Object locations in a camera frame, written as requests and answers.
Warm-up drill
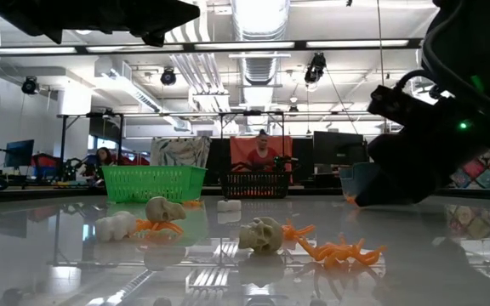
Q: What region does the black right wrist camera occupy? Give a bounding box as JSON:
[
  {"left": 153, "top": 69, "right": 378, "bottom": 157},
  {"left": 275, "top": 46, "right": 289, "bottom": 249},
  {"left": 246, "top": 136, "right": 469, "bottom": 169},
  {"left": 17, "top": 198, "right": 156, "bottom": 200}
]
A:
[{"left": 367, "top": 84, "right": 436, "bottom": 128}]

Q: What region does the black plastic basket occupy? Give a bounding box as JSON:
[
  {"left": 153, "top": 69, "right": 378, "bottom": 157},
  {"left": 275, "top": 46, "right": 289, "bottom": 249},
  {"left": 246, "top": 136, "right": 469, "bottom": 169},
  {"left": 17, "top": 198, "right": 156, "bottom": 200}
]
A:
[{"left": 220, "top": 172, "right": 292, "bottom": 200}]

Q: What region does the teal plastic bin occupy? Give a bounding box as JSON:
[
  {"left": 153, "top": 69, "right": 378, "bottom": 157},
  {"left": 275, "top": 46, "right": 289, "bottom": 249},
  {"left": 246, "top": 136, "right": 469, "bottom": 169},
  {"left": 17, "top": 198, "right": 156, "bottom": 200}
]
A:
[{"left": 339, "top": 162, "right": 382, "bottom": 199}]

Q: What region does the thin hanging cable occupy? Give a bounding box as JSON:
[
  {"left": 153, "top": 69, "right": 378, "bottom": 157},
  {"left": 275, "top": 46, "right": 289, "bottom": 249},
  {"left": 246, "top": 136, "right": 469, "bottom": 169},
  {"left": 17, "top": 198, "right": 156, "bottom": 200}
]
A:
[{"left": 375, "top": 0, "right": 389, "bottom": 88}]

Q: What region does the green plastic basket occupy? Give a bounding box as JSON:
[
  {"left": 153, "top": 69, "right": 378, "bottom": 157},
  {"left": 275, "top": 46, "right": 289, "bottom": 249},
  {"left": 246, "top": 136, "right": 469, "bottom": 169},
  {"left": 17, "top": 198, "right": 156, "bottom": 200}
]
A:
[{"left": 101, "top": 165, "right": 208, "bottom": 204}]

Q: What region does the black ceiling spotlight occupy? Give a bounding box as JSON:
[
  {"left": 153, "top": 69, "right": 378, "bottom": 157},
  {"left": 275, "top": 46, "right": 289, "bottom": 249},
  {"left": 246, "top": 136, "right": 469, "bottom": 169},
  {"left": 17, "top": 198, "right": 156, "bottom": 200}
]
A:
[
  {"left": 160, "top": 67, "right": 178, "bottom": 87},
  {"left": 304, "top": 52, "right": 328, "bottom": 85},
  {"left": 20, "top": 76, "right": 41, "bottom": 96}
]

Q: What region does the black computer monitor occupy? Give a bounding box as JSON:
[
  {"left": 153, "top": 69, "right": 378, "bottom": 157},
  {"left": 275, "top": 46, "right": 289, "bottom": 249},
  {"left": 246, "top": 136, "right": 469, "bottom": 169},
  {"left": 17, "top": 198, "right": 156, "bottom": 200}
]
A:
[
  {"left": 4, "top": 139, "right": 36, "bottom": 169},
  {"left": 312, "top": 130, "right": 369, "bottom": 167}
]

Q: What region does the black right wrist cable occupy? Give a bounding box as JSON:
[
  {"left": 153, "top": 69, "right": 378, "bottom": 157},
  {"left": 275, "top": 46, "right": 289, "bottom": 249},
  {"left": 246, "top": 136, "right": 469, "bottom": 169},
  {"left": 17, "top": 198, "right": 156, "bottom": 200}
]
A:
[{"left": 393, "top": 69, "right": 444, "bottom": 93}]

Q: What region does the black partition panel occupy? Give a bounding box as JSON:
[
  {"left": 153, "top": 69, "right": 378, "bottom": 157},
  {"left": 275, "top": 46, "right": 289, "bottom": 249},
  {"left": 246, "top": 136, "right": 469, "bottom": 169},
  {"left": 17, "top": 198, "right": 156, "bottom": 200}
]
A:
[
  {"left": 209, "top": 138, "right": 231, "bottom": 186},
  {"left": 292, "top": 138, "right": 314, "bottom": 184}
]

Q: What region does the orange cloth backdrop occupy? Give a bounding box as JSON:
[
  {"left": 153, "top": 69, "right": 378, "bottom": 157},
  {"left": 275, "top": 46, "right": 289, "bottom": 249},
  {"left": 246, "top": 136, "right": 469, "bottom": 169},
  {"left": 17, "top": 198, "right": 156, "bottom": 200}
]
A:
[{"left": 230, "top": 135, "right": 293, "bottom": 173}]

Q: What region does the leaf print cloth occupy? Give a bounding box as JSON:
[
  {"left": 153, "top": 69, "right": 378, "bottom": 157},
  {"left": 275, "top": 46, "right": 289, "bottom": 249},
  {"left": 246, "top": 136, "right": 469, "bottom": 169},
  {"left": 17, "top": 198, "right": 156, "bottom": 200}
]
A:
[{"left": 150, "top": 136, "right": 213, "bottom": 167}]

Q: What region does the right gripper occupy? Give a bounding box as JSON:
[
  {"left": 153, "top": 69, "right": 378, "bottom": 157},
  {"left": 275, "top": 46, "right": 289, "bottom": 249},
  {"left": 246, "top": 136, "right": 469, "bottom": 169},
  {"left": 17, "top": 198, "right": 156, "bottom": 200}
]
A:
[{"left": 354, "top": 121, "right": 490, "bottom": 208}]

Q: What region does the silver ventilation duct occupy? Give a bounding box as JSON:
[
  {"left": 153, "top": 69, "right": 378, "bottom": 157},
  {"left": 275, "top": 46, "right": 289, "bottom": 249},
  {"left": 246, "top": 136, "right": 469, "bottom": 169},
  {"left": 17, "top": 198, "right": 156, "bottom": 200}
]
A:
[{"left": 231, "top": 0, "right": 292, "bottom": 86}]

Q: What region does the person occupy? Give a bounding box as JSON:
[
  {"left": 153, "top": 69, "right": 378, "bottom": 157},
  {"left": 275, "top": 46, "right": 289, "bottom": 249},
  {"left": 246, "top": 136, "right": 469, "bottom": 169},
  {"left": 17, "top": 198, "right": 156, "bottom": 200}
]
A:
[
  {"left": 247, "top": 129, "right": 280, "bottom": 173},
  {"left": 83, "top": 147, "right": 115, "bottom": 182}
]

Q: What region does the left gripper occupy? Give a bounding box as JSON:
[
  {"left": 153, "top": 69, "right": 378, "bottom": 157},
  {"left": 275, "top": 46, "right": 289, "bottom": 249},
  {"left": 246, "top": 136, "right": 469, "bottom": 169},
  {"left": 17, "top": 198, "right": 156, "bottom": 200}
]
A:
[{"left": 0, "top": 0, "right": 202, "bottom": 48}]

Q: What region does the beige plastic skull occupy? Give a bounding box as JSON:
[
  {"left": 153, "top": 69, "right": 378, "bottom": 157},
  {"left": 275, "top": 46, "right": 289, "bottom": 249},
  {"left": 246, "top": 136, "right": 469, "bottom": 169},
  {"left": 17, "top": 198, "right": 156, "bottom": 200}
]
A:
[
  {"left": 238, "top": 216, "right": 284, "bottom": 255},
  {"left": 145, "top": 195, "right": 188, "bottom": 223}
]

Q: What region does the black overhead frame beam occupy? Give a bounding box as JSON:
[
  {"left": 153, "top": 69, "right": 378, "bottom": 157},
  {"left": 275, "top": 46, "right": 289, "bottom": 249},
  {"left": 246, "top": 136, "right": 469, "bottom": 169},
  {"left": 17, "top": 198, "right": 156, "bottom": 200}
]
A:
[{"left": 0, "top": 38, "right": 423, "bottom": 57}]

